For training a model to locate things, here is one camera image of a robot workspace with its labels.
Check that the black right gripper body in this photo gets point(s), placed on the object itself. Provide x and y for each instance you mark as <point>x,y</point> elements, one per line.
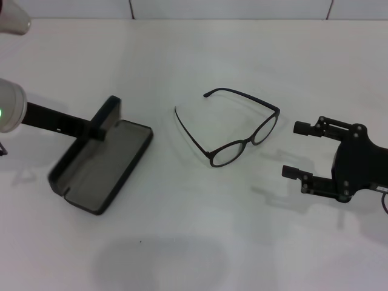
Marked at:
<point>357,163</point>

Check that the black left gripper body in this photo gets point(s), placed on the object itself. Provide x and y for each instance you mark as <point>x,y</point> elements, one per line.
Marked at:
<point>54,119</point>

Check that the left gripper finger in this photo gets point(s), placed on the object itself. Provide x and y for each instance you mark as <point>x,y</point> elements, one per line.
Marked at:
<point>97,135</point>

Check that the black framed glasses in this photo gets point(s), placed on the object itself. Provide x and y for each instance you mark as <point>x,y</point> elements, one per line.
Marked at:
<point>275,109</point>

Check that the black glasses case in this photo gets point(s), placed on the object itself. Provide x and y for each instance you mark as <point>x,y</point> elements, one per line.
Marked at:
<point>100,169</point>

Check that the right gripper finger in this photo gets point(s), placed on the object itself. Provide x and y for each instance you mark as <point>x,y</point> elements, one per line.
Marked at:
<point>301,128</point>
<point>321,185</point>

